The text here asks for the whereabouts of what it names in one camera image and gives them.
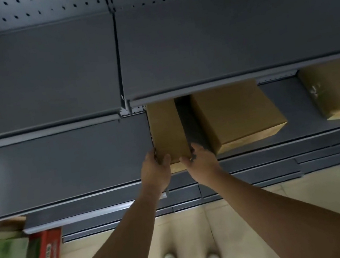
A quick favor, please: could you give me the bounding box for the person's left hand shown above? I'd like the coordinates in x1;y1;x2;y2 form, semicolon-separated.
136;146;177;199

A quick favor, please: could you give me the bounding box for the person's right hand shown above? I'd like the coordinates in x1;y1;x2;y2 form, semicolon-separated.
177;139;225;189

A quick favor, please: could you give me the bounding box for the brown cardboard box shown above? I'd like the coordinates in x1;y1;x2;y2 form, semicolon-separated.
188;75;291;158
295;58;340;127
145;97;195;177

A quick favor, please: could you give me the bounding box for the grey metal pegboard shelf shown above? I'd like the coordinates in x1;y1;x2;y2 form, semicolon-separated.
0;0;340;254

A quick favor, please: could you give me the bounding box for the person's left forearm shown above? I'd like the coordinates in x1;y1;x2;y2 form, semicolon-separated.
46;187;177;258

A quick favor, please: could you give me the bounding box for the person's right forearm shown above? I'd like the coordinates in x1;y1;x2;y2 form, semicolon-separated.
201;153;340;258

